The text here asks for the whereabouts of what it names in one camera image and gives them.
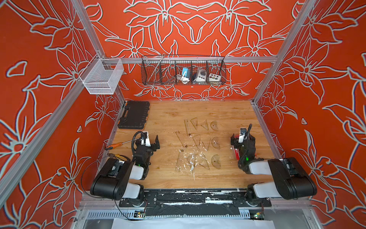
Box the white grey device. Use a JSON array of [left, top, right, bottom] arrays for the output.
[[193, 68, 207, 83]]

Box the clear triangle ruler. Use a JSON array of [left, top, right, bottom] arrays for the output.
[[200, 120, 209, 131], [196, 156, 210, 170], [193, 135, 211, 151], [190, 117, 198, 130]]

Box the clear protractor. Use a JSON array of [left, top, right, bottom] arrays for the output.
[[210, 121, 219, 131], [211, 137, 221, 150], [211, 154, 221, 169]]

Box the black tool case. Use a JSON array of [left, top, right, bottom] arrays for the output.
[[117, 101, 150, 130]]

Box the orange handled screwdriver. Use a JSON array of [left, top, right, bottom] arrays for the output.
[[104, 140, 131, 151]]

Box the blue white box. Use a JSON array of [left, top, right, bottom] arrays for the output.
[[182, 68, 191, 79]]

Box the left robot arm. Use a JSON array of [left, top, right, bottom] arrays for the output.
[[90, 131, 160, 205]]

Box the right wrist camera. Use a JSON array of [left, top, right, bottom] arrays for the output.
[[238, 128, 247, 143]]

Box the white dotted cube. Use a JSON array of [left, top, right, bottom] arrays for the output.
[[209, 73, 221, 83]]

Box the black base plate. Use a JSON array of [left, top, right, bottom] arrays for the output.
[[119, 189, 272, 219]]

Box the white mesh basket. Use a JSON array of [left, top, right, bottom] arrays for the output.
[[80, 59, 124, 95]]

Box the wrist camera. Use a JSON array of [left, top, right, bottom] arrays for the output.
[[238, 128, 247, 143], [141, 132, 151, 147]]

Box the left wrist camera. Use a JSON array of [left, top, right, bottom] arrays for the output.
[[141, 132, 151, 147]]

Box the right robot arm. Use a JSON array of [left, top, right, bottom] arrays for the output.
[[230, 124, 317, 205]]

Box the black wire basket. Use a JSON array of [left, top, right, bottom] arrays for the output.
[[141, 54, 226, 86]]

